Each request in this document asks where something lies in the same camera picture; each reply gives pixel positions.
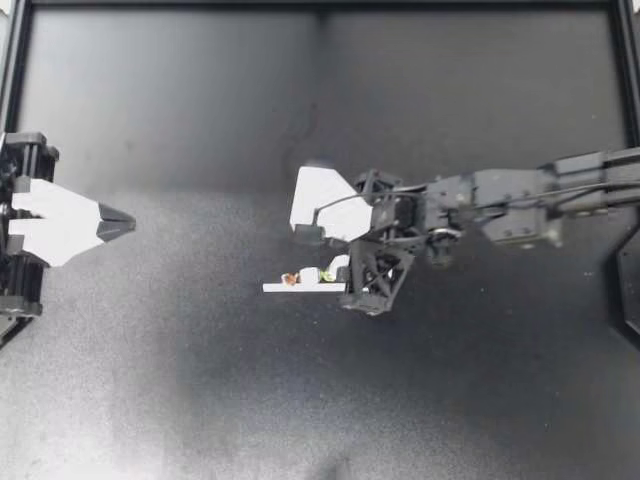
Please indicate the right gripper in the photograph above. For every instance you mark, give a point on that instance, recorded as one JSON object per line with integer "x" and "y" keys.
{"x": 380, "y": 270}

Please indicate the black frame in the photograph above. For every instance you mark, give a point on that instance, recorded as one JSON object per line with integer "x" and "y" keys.
{"x": 15, "y": 60}

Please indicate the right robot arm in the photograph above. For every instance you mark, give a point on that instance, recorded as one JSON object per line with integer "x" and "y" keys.
{"x": 510, "y": 200}

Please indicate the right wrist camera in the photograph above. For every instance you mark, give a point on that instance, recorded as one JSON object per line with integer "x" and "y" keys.
{"x": 325, "y": 192}

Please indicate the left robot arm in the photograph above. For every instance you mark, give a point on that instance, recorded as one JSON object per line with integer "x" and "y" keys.
{"x": 10, "y": 329}

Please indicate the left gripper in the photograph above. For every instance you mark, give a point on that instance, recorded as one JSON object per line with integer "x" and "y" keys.
{"x": 31, "y": 155}

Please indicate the candy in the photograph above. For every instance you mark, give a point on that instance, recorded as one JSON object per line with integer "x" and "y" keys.
{"x": 306, "y": 276}

